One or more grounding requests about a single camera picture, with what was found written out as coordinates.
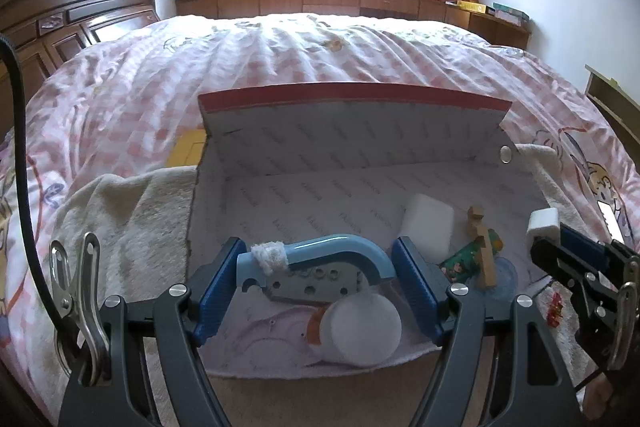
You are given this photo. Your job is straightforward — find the metal spring clamp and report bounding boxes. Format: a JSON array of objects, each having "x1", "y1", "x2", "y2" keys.
[{"x1": 49, "y1": 232, "x2": 110, "y2": 386}]

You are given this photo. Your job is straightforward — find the dark wooden headboard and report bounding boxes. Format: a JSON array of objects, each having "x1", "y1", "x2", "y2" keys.
[{"x1": 0, "y1": 0, "x2": 162, "y2": 138}]

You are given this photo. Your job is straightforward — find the white round container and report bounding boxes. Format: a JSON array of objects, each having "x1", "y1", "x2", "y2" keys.
[{"x1": 306, "y1": 291, "x2": 402, "y2": 369}]

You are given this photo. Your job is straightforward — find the grey perforated plastic block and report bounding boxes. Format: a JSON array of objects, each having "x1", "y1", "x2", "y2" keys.
[{"x1": 265, "y1": 262, "x2": 369, "y2": 306}]

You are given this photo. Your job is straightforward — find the white cube keychain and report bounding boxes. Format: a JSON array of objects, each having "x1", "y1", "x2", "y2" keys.
[{"x1": 524, "y1": 207, "x2": 564, "y2": 333}]

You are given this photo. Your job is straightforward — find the lavender curved plastic part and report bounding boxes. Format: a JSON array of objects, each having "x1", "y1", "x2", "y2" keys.
[{"x1": 232, "y1": 308, "x2": 312, "y2": 355}]

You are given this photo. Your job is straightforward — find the operator hand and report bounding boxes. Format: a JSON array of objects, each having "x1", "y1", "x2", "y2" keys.
[{"x1": 582, "y1": 374, "x2": 618, "y2": 421}]

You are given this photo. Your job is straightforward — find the green lighter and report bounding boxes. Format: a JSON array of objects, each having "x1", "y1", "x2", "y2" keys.
[{"x1": 439, "y1": 229, "x2": 503, "y2": 283}]

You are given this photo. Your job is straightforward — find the yellow flat board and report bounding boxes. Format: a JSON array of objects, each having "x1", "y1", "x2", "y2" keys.
[{"x1": 165, "y1": 129, "x2": 207, "y2": 168}]

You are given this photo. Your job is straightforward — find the white earbuds case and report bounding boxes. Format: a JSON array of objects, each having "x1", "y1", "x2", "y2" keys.
[{"x1": 399, "y1": 193, "x2": 454, "y2": 265}]

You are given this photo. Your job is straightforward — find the light blue round disc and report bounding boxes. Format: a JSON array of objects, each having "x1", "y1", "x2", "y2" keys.
[{"x1": 487, "y1": 257, "x2": 518, "y2": 300}]

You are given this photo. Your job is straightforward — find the black cable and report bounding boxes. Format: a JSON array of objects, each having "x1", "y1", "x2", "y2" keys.
[{"x1": 0, "y1": 33, "x2": 76, "y2": 358}]

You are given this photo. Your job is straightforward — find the blue curved plastic part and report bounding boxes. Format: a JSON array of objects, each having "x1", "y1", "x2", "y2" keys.
[{"x1": 236, "y1": 234, "x2": 396, "y2": 293}]

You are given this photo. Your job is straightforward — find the red cardboard box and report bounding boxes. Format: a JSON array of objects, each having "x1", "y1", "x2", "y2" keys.
[{"x1": 188, "y1": 82, "x2": 548, "y2": 379}]

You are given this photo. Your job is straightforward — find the beige fluffy towel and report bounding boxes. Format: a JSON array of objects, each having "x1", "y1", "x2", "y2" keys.
[{"x1": 49, "y1": 143, "x2": 601, "y2": 427}]

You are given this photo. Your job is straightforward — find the books on cabinet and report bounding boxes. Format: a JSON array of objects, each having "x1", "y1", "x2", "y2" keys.
[{"x1": 447, "y1": 0, "x2": 530, "y2": 27}]

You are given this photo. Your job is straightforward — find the wooden zigzag puzzle piece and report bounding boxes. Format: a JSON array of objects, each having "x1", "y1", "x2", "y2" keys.
[{"x1": 468, "y1": 206, "x2": 498, "y2": 288}]

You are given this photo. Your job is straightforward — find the wooden window cabinet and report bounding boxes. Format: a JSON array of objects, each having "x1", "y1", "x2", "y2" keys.
[{"x1": 176, "y1": 0, "x2": 530, "y2": 50}]

